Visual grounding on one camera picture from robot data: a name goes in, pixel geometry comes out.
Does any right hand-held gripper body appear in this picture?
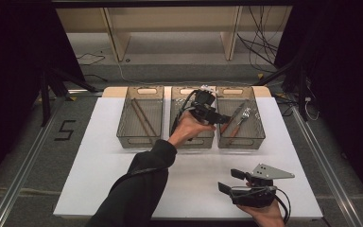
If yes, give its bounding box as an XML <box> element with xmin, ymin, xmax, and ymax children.
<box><xmin>230</xmin><ymin>163</ymin><xmax>296</xmax><ymax>208</ymax></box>

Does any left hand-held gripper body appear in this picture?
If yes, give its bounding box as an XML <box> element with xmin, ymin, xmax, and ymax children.
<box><xmin>187</xmin><ymin>84</ymin><xmax>219</xmax><ymax>125</ymax></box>

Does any grey translucent plastic bin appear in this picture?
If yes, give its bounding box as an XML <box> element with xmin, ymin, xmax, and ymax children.
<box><xmin>215</xmin><ymin>85</ymin><xmax>267</xmax><ymax>150</ymax></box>
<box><xmin>116</xmin><ymin>85</ymin><xmax>165</xmax><ymax>149</ymax></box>
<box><xmin>168</xmin><ymin>85</ymin><xmax>216</xmax><ymax>150</ymax></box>

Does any brown chopstick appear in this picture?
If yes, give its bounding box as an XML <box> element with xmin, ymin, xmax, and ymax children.
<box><xmin>133</xmin><ymin>97</ymin><xmax>159</xmax><ymax>138</ymax></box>
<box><xmin>130</xmin><ymin>99</ymin><xmax>154</xmax><ymax>140</ymax></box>

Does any person's right hand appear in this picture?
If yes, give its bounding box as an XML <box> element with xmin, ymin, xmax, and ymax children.
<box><xmin>236</xmin><ymin>200</ymin><xmax>286</xmax><ymax>227</ymax></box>

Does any person's left hand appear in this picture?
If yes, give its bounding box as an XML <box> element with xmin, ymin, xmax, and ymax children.
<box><xmin>167</xmin><ymin>110</ymin><xmax>216</xmax><ymax>149</ymax></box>

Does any white table sheet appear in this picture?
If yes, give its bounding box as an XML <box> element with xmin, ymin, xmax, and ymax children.
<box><xmin>52</xmin><ymin>96</ymin><xmax>324</xmax><ymax>220</ymax></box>

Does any black metal stand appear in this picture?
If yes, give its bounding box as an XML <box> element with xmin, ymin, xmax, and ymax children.
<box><xmin>39</xmin><ymin>65</ymin><xmax>99</xmax><ymax>127</ymax></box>
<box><xmin>253</xmin><ymin>56</ymin><xmax>310</xmax><ymax>122</ymax></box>

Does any light wooden shelf unit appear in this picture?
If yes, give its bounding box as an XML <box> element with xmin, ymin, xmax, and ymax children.
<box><xmin>55</xmin><ymin>5</ymin><xmax>294</xmax><ymax>63</ymax></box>

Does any black curtain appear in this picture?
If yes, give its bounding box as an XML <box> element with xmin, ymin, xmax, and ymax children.
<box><xmin>273</xmin><ymin>0</ymin><xmax>363</xmax><ymax>209</ymax></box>
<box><xmin>0</xmin><ymin>0</ymin><xmax>86</xmax><ymax>193</ymax></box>

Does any left hand-held gripper cable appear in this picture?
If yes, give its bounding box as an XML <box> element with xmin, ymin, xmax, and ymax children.
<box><xmin>169</xmin><ymin>89</ymin><xmax>201</xmax><ymax>136</ymax></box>

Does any hand-held gripper cable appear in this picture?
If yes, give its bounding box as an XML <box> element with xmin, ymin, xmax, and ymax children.
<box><xmin>169</xmin><ymin>89</ymin><xmax>201</xmax><ymax>136</ymax></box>
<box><xmin>273</xmin><ymin>187</ymin><xmax>292</xmax><ymax>224</ymax></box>

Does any right hand-held gripper cable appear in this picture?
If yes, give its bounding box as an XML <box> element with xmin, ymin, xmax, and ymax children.
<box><xmin>273</xmin><ymin>187</ymin><xmax>292</xmax><ymax>224</ymax></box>

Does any aluminium floor rail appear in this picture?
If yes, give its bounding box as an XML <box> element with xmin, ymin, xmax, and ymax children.
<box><xmin>291</xmin><ymin>105</ymin><xmax>363</xmax><ymax>227</ymax></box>
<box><xmin>0</xmin><ymin>89</ymin><xmax>103</xmax><ymax>227</ymax></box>

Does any bundle of black cables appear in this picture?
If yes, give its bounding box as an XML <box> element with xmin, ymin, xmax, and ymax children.
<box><xmin>236</xmin><ymin>5</ymin><xmax>282</xmax><ymax>74</ymax></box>

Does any white cable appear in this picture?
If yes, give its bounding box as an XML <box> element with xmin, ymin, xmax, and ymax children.
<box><xmin>303</xmin><ymin>96</ymin><xmax>320</xmax><ymax>122</ymax></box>

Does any black floor cable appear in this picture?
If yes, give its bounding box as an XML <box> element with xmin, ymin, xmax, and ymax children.
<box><xmin>76</xmin><ymin>52</ymin><xmax>107</xmax><ymax>66</ymax></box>

